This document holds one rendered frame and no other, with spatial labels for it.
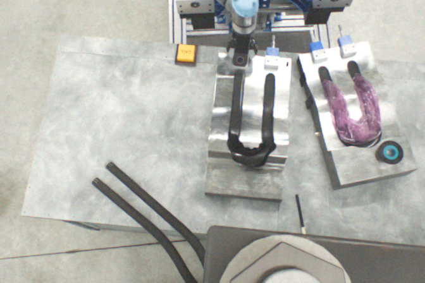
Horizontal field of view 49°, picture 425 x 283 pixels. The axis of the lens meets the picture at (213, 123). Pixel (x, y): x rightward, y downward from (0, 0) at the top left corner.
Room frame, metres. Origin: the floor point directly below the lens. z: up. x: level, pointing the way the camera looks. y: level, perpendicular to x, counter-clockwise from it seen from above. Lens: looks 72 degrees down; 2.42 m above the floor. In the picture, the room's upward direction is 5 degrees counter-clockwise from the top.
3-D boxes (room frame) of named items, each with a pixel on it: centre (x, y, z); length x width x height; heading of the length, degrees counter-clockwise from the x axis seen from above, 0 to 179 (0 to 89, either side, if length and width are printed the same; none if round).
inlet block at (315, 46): (0.77, -0.40, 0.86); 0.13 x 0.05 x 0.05; 7
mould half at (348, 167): (0.51, -0.49, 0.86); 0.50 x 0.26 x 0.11; 7
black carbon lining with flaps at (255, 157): (0.50, -0.14, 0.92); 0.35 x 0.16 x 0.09; 170
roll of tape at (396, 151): (0.33, -0.56, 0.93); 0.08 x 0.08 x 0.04
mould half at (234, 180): (0.49, -0.12, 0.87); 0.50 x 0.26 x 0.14; 170
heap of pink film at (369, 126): (0.51, -0.48, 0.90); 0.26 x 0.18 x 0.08; 7
